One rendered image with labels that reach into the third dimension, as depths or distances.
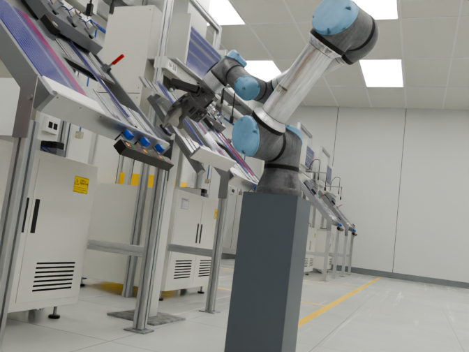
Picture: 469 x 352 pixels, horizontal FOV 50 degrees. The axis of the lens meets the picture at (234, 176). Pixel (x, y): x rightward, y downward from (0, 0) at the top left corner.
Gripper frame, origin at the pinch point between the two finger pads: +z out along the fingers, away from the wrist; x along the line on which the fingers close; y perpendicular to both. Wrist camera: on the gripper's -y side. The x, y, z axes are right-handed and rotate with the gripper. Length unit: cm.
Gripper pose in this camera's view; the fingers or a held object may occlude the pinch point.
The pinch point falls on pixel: (164, 123)
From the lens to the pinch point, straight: 179.2
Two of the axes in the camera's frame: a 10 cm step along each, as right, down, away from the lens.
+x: 3.4, 1.5, 9.3
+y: 6.0, 7.3, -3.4
